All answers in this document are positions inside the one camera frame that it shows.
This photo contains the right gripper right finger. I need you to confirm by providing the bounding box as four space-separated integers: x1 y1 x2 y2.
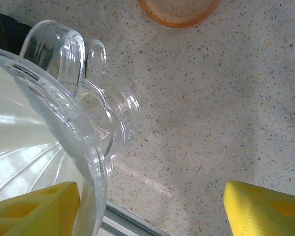
223 180 295 236

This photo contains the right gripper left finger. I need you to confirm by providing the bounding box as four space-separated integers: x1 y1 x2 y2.
0 181 81 236

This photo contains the white paper coffee filter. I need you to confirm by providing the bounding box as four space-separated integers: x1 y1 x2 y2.
0 53 89 205

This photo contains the clear coffee dripper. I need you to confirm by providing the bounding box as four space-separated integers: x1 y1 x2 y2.
0 45 109 236

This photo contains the clear coffee server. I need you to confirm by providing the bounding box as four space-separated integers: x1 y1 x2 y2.
19 19 141 170

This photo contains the orange coffee server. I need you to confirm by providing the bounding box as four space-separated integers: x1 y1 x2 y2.
137 0 223 28

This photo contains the aluminium mounting rail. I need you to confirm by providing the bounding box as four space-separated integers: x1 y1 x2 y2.
102 200 168 236

